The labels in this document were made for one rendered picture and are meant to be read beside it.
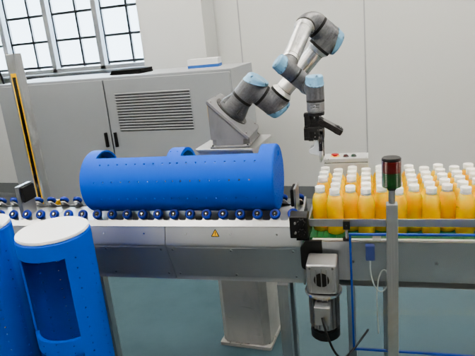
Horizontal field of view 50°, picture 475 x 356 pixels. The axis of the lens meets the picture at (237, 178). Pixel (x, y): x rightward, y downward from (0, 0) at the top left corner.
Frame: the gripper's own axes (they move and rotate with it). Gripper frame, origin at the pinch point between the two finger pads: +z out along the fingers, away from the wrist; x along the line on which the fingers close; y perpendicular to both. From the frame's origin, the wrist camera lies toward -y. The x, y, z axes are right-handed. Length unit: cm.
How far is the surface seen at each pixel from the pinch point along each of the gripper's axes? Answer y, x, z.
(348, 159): -10.2, -15.2, 5.4
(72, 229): 91, 55, 12
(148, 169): 72, 21, -2
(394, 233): -27, 47, 15
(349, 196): -11.8, 22.1, 9.8
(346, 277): -10, 32, 40
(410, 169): -35.8, -0.7, 6.3
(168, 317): 106, -48, 115
